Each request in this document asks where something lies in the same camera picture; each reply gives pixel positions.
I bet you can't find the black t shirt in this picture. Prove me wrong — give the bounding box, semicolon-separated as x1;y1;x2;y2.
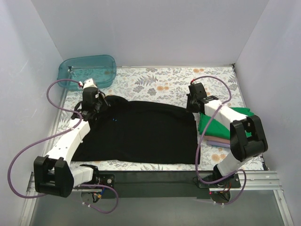
71;96;198;164

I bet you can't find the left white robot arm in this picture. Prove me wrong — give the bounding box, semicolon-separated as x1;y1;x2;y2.
33;85;109;197

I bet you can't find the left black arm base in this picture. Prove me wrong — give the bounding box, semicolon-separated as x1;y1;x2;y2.
79;174;115;189

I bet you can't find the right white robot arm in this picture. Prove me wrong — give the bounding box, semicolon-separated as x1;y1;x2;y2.
187;82;268;187

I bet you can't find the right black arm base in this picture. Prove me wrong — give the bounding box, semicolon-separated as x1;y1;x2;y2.
194;173;242;190

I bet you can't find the floral table mat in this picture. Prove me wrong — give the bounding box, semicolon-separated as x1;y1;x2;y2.
51;66;264;171

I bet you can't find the teal plastic bin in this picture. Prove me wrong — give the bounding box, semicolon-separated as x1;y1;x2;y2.
57;55;117;91

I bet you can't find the green folded t shirt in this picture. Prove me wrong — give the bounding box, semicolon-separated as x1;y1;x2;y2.
198;107;254;140

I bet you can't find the lilac folded t shirt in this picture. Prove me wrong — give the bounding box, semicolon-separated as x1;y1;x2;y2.
207;140;230;148

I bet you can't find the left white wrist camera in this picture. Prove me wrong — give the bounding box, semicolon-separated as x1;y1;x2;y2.
79;78;98;89

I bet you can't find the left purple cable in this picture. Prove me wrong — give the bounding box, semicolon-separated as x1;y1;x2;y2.
8;79;119;214

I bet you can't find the aluminium frame rail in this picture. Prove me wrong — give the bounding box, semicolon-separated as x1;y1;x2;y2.
20;171;293;226

